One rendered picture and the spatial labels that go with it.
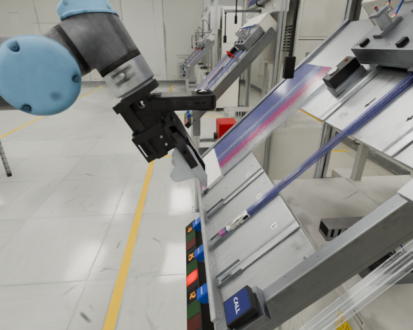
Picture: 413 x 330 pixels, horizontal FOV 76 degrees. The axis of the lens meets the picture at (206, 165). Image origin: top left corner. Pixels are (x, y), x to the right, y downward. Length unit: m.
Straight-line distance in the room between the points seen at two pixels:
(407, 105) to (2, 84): 0.58
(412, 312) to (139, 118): 0.69
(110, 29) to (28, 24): 9.67
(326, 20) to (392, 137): 1.45
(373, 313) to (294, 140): 1.42
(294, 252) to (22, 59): 0.43
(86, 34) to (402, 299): 0.81
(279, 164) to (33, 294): 1.66
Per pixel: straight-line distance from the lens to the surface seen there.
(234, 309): 0.44
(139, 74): 0.45
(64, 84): 0.31
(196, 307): 0.60
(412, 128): 0.53
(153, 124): 0.48
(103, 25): 0.46
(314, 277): 0.44
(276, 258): 0.49
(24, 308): 1.67
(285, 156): 2.00
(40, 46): 0.31
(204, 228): 0.66
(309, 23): 1.88
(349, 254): 0.44
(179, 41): 9.08
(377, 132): 0.56
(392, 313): 0.75
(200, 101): 0.47
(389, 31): 0.71
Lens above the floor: 1.14
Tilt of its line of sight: 24 degrees down
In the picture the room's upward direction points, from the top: straight up
